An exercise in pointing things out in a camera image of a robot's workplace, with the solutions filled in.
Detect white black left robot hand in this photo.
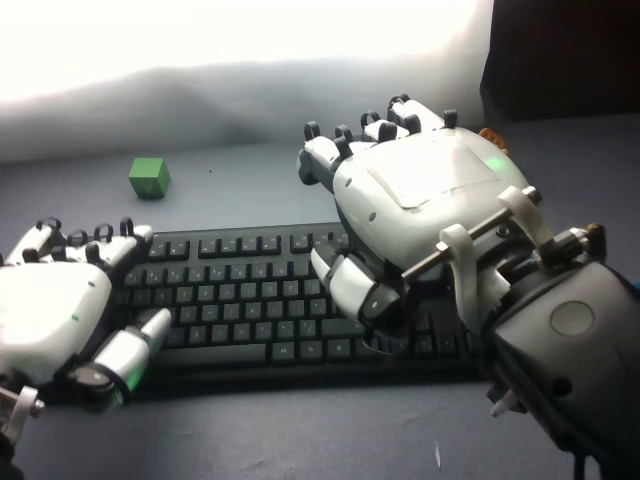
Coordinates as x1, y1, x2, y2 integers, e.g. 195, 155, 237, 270
0, 216, 174, 414

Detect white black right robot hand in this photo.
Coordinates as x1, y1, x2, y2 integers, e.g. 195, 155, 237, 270
297, 92, 530, 331

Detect small orange object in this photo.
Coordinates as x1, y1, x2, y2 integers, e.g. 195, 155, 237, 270
478, 127, 509, 152

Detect green cube block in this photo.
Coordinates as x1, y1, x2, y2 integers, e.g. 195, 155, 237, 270
128, 157, 172, 201

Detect dark panel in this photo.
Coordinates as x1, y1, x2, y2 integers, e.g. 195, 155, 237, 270
479, 0, 640, 124

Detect black computer keyboard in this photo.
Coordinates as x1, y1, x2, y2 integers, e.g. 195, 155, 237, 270
112, 222, 494, 396

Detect grey table cloth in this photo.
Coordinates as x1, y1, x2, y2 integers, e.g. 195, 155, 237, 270
0, 117, 640, 480

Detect black cable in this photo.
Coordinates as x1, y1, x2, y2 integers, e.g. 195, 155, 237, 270
572, 447, 594, 480

